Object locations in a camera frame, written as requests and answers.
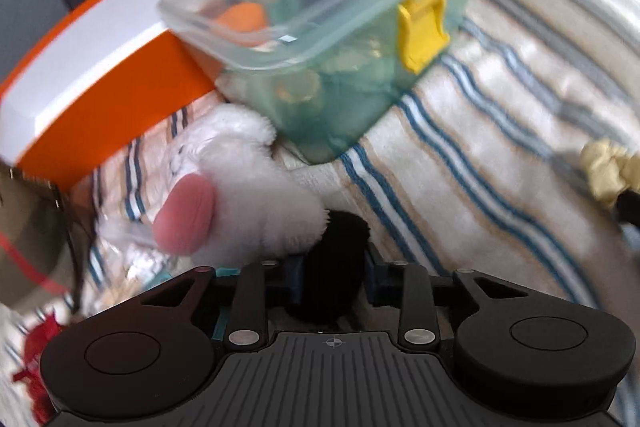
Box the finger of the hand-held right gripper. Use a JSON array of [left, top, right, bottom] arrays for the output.
[[615, 191, 640, 229]]

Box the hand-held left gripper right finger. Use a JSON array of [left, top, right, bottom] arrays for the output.
[[364, 252, 532, 353]]

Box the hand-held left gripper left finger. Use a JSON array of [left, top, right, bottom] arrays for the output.
[[141, 259, 307, 353]]

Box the black fuzzy scrunchie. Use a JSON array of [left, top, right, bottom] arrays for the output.
[[295, 209, 372, 324]]

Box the yellow scrunchie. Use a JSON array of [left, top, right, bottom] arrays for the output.
[[580, 139, 640, 208]]

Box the teal paper item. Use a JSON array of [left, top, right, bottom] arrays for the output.
[[209, 311, 230, 342]]

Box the white plush toy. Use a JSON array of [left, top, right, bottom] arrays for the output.
[[97, 104, 331, 259]]

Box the striped blanket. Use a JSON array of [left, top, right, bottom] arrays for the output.
[[0, 0, 640, 425]]

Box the clear plastic packet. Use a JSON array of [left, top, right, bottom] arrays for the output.
[[87, 214, 201, 303]]

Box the orange and white box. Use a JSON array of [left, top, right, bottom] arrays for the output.
[[0, 0, 224, 188]]

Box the red cloth item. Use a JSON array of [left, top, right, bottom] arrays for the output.
[[12, 311, 67, 423]]

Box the brown bag with red stripe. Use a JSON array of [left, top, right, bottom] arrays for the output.
[[0, 161, 83, 310]]

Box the clear plastic container yellow latch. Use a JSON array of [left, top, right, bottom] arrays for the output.
[[137, 0, 488, 165]]

